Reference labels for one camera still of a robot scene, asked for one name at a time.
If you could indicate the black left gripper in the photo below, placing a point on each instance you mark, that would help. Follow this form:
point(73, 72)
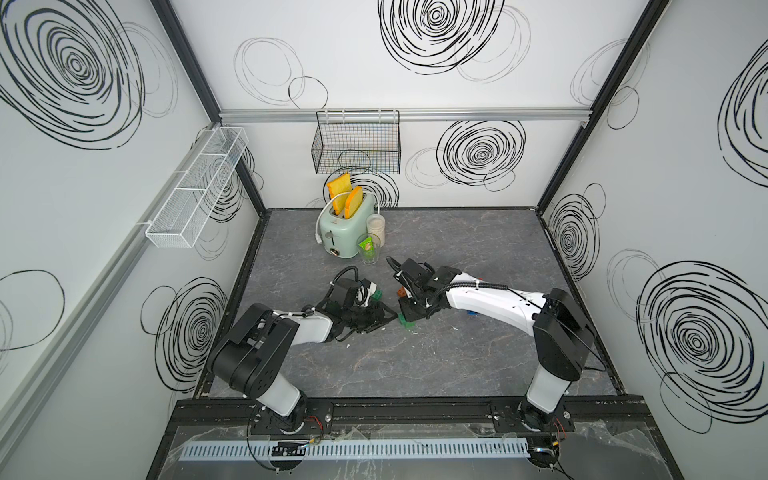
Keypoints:
point(375, 317)

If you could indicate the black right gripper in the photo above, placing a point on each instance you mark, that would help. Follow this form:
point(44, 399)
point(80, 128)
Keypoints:
point(403, 303)

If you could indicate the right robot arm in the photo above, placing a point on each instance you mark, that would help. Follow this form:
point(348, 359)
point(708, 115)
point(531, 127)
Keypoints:
point(561, 331)

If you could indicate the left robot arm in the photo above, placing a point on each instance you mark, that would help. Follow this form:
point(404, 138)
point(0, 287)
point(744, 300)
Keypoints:
point(250, 356)

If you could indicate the clear glass with green packet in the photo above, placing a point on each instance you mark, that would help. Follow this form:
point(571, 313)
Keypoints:
point(369, 248)

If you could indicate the jar of beige grains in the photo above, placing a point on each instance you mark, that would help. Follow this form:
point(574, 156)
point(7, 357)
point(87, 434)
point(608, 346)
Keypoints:
point(376, 225)

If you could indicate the mint green toaster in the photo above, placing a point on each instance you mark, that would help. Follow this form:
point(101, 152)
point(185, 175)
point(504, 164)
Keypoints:
point(340, 236)

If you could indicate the orange toast slice front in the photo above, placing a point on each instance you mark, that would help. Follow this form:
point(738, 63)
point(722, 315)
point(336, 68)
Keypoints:
point(353, 202)

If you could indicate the yellow toast slice back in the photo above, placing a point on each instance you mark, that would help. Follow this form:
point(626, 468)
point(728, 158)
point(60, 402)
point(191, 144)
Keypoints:
point(339, 189)

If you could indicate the black wire basket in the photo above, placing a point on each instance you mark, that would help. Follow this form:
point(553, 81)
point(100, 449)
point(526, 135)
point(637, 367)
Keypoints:
point(357, 138)

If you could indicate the white slotted cable duct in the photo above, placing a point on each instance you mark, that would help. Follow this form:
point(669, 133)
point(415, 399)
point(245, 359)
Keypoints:
point(363, 449)

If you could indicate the white mesh wall shelf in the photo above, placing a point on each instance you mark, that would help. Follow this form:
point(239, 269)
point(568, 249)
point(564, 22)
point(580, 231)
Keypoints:
point(212, 161)

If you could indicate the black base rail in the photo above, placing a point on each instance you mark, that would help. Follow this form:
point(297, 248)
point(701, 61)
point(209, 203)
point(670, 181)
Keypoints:
point(317, 415)

